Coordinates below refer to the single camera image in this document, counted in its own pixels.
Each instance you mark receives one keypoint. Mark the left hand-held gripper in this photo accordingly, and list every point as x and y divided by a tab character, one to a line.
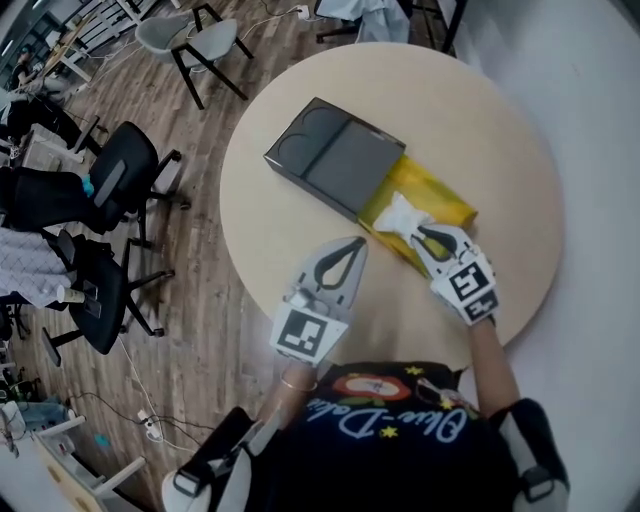
307	332

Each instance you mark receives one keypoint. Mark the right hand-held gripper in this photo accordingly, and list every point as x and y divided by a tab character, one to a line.
470	287

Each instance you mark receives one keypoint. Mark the white item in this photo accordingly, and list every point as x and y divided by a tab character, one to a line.
400	215

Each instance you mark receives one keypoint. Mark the yellow box tray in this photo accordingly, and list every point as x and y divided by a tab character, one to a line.
430	187

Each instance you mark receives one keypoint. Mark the dark grey box sleeve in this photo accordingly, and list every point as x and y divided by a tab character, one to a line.
345	160

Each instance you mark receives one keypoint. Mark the person's left forearm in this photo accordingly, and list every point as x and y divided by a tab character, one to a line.
287	405

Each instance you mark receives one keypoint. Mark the person's right forearm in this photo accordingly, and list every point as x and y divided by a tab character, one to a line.
492	370

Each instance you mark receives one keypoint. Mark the black printed shirt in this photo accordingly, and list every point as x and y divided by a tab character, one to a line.
390	460

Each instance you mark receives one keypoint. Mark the black table leg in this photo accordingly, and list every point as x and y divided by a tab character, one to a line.
452	25

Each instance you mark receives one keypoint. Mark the white power strip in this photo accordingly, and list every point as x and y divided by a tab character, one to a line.
150	424
303	10

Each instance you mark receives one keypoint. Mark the teal object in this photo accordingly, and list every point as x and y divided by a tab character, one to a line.
103	441
88	186

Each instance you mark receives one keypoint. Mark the grey shell chair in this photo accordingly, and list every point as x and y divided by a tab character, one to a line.
200	37

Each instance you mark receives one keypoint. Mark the paper cup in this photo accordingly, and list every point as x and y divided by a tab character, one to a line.
67	295

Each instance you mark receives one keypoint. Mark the black office chair with clothing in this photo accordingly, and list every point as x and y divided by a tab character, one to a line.
45	200

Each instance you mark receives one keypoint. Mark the white patterned cloth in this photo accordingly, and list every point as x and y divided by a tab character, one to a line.
25	265

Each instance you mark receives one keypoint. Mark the white framed wooden desk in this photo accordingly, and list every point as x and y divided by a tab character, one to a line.
75	40

